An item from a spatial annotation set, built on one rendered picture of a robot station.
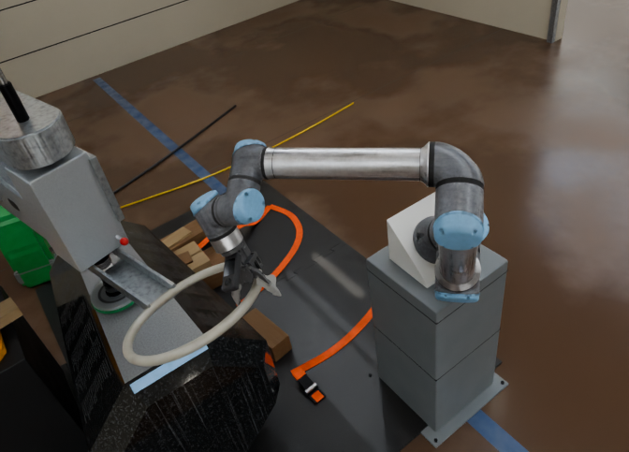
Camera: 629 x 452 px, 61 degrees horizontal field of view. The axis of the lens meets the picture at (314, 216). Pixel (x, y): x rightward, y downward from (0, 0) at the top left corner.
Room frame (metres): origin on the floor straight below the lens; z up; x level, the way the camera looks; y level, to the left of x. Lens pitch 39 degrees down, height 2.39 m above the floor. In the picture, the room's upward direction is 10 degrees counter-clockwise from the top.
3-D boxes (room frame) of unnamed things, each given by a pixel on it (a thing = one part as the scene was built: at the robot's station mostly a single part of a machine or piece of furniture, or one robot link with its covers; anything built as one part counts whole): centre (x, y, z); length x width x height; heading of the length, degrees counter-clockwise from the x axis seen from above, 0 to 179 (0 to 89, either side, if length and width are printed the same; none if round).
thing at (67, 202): (1.72, 0.94, 1.30); 0.36 x 0.22 x 0.45; 43
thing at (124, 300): (1.66, 0.88, 0.86); 0.21 x 0.21 x 0.01
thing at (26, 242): (2.94, 1.95, 0.43); 0.35 x 0.35 x 0.87; 15
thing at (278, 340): (1.94, 0.39, 0.07); 0.30 x 0.12 x 0.12; 36
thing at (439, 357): (1.52, -0.45, 0.43); 0.50 x 0.50 x 0.85; 30
